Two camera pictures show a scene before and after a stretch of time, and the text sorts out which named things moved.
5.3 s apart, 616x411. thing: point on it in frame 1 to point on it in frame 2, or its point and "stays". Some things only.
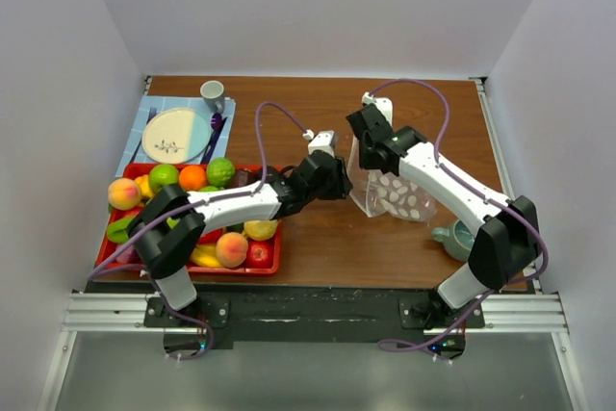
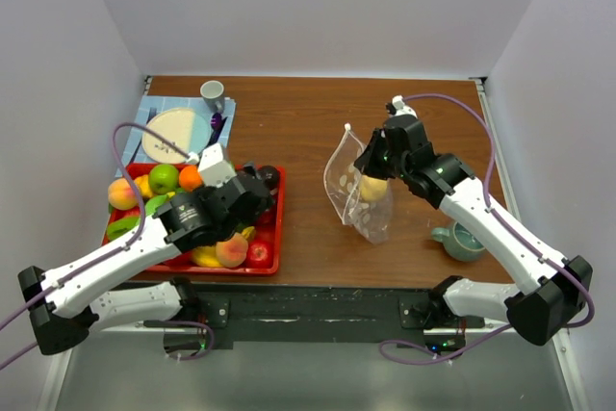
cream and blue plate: [175, 135] stays
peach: [231, 249] stays
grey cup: [212, 92] stays
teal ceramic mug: [457, 242] stays
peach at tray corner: [123, 193] stays
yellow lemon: [260, 230] to [372, 190]
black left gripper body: [334, 187] to [206, 191]
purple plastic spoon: [216, 124] stays
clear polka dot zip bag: [389, 194] to [343, 185]
